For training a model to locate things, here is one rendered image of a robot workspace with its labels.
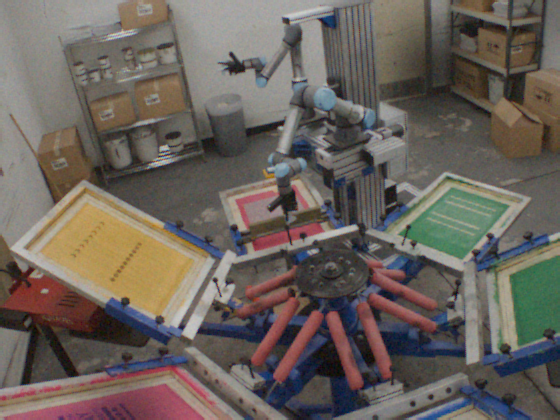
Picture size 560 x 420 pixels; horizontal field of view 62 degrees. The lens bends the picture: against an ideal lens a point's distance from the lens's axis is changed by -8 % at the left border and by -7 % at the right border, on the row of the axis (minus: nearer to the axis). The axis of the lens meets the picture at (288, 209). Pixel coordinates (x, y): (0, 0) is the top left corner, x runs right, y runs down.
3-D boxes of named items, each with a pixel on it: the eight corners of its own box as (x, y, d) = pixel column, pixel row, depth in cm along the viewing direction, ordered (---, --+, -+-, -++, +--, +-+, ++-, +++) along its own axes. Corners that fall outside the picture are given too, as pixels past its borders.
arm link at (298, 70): (294, 100, 353) (283, 25, 324) (292, 94, 365) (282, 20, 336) (310, 98, 353) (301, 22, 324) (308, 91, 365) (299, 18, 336)
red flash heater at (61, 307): (3, 321, 245) (-7, 304, 239) (52, 266, 282) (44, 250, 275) (95, 336, 228) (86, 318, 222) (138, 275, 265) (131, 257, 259)
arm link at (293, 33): (307, 33, 317) (265, 92, 337) (305, 30, 327) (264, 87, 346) (293, 23, 313) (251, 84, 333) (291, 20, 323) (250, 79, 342)
